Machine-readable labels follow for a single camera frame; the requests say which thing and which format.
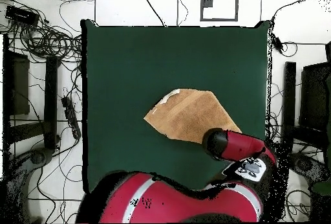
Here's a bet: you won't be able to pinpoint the tan terry towel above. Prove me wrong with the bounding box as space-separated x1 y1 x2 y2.
143 88 242 144

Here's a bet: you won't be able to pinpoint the dark flat panel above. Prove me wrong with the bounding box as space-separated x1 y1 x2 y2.
299 62 331 131
3 50 30 116

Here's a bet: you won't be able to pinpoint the dark green table cloth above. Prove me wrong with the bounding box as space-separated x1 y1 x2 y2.
80 19 272 194

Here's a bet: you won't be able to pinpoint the black power strip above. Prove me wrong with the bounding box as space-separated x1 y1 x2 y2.
61 96 82 140

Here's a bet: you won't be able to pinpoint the black upright bar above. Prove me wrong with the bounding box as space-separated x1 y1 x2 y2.
43 55 59 150
281 61 297 154

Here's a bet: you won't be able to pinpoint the black power adapter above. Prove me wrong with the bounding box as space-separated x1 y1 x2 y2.
270 34 284 55

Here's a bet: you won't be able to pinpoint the grey stand base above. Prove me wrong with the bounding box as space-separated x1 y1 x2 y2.
5 146 54 183
293 153 330 185

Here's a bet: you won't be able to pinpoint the black device box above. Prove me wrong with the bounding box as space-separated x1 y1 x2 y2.
5 5 40 27

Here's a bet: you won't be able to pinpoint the tangled black cables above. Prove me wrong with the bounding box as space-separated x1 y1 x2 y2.
15 24 83 63

